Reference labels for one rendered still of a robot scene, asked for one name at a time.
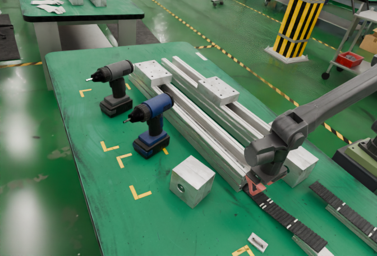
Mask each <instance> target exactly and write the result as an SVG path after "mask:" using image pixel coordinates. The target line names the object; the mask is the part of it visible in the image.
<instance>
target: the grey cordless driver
mask: <svg viewBox="0 0 377 256"><path fill-rule="evenodd" d="M133 71H134V66H133V64H132V62H131V61H130V60H123V61H119V62H116V63H113V64H110V65H106V66H104V67H101V68H98V69H97V72H95V73H93V74H92V75H91V79H87V80H86V81H90V80H92V81H93V82H102V83H106V82H109V86H110V87H111V88H112V93H113V94H111V95H109V96H107V97H104V100H103V101H101V102H100V103H99V107H100V110H101V111H102V112H103V113H105V114H106V115H107V116H108V117H110V118H113V117H115V116H118V115H120V114H122V113H124V112H126V111H128V110H130V109H132V102H133V100H132V99H131V98H130V96H129V95H127V94H126V92H125V90H126V84H125V78H124V77H123V76H126V75H129V74H131V73H133Z"/></svg>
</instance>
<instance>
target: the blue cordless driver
mask: <svg viewBox="0 0 377 256"><path fill-rule="evenodd" d="M173 106H174V98H173V97H172V95H171V94H170V93H168V92H165V93H162V94H159V95H157V96H155V97H153V98H151V99H148V100H146V101H144V102H142V103H141V104H139V105H137V106H135V108H134V110H133V111H132V112H131V113H130V114H129V115H128V119H127V120H125V121H123V123H126V122H128V121H130V122H132V123H134V122H145V121H146V123H147V125H148V127H149V129H148V130H147V131H145V132H144V133H142V134H140V135H139V137H138V138H137V139H135V140H134V142H133V147H134V150H135V151H136V152H138V154H140V155H141V156H143V157H144V158H145V159H149V158H150V157H152V156H153V155H155V154H156V153H158V152H159V151H161V150H162V149H164V148H165V147H167V146H168V145H169V140H170V136H169V135H168V134H167V132H165V131H164V130H163V129H162V127H163V112H165V111H167V110H169V109H170V108H171V107H173Z"/></svg>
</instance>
